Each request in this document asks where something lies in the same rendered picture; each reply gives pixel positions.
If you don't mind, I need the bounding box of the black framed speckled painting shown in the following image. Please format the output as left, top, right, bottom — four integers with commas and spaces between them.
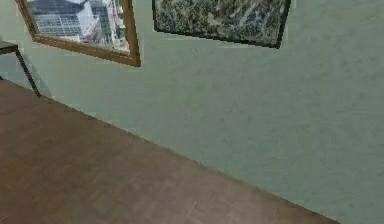
151, 0, 292, 50

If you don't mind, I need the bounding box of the wooden framed city painting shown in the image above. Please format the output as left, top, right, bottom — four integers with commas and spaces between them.
14, 0, 142, 68

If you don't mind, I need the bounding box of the black thin-legged table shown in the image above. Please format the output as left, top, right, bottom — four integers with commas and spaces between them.
0, 40, 43, 99

